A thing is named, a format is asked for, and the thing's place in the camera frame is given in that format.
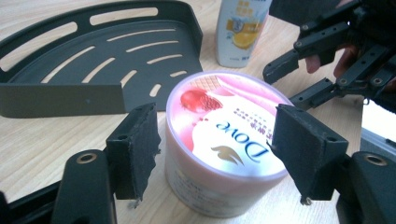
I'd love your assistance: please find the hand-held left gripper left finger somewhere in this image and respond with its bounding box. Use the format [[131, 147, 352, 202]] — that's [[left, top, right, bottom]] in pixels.
[[105, 102, 162, 202]]

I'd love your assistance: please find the white lotion bottle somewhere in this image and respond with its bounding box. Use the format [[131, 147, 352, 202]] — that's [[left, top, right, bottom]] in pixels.
[[215, 0, 274, 69]]

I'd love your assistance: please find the dark grey corner shelf rack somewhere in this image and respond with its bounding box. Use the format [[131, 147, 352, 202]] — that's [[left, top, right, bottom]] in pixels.
[[0, 0, 204, 119]]

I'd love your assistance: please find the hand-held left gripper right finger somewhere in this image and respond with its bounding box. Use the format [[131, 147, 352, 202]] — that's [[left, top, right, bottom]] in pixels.
[[267, 103, 349, 206]]

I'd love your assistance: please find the pink lidded cream tub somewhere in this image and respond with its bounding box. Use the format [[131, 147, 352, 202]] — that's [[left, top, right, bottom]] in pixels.
[[163, 70, 293, 218]]

